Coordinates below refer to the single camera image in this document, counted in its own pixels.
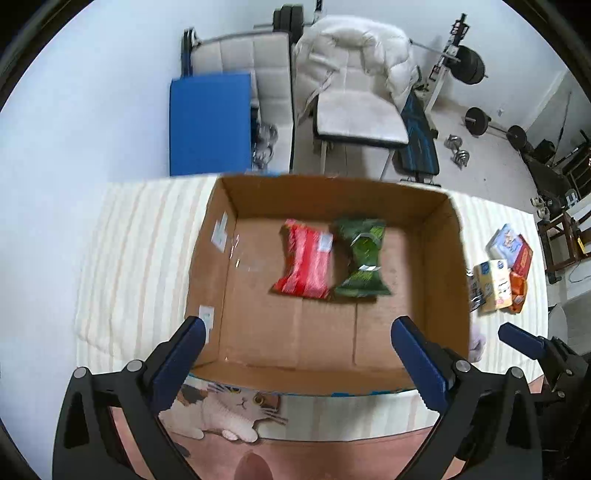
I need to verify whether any orange snack packet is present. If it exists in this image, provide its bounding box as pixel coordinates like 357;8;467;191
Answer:
510;271;528;314

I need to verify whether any black snack packet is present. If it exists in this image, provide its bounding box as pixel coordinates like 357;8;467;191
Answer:
467;271;486;312

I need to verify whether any yellow tissue pack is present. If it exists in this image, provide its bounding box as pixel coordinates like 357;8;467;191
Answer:
474;259;512;313

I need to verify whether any dark red packet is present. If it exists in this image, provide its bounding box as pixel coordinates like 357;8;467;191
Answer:
511;234;533;279

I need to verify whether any light blue tissue pack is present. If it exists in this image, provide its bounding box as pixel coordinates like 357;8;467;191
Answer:
486;223;524;263

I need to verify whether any green snack packet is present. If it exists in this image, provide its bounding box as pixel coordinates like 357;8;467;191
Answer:
334;218;392;298

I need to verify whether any red snack packet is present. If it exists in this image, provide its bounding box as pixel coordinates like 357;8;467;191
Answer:
271;219;334;300

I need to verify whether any dark wooden chair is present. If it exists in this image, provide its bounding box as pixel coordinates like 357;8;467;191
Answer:
536;202;590;285

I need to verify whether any open cardboard box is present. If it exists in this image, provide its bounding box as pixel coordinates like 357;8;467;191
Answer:
183;174;473;398

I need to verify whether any chrome dumbbell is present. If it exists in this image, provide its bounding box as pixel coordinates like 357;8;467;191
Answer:
444;134;470;169

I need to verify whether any black blue weight bench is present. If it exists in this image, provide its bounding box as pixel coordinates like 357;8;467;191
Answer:
400;88;440;183

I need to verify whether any barbell on floor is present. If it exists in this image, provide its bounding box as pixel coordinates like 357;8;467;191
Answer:
464;107;528;151

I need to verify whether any white padded chair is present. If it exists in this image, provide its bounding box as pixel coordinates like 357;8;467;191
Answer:
311;71;409;172

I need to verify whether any blue folded mat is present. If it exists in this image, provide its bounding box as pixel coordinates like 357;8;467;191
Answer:
169;72;252;177

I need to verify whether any white barbell rack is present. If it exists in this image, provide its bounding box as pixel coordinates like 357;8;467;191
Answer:
424;13;469;114

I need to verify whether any white chair on left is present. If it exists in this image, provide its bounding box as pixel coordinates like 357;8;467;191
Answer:
190;31;296;174

